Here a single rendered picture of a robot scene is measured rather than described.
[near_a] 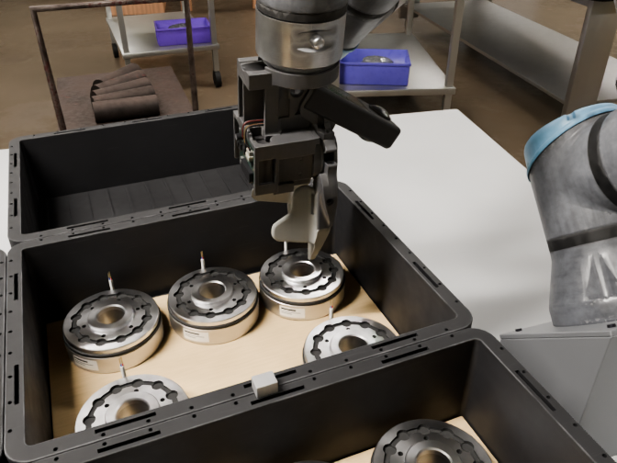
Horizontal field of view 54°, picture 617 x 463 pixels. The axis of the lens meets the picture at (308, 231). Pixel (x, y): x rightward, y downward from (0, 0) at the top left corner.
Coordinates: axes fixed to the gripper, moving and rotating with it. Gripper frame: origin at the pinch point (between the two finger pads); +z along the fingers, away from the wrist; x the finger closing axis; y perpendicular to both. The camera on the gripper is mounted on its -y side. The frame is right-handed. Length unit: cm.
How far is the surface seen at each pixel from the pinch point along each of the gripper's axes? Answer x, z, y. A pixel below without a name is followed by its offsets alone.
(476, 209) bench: -27, 27, -46
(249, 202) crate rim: -9.7, 2.2, 3.8
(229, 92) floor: -284, 128, -65
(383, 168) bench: -48, 29, -38
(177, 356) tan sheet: 3.6, 10.8, 15.9
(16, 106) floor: -306, 132, 56
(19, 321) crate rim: 3.3, 1.0, 29.3
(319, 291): 2.1, 7.5, -1.1
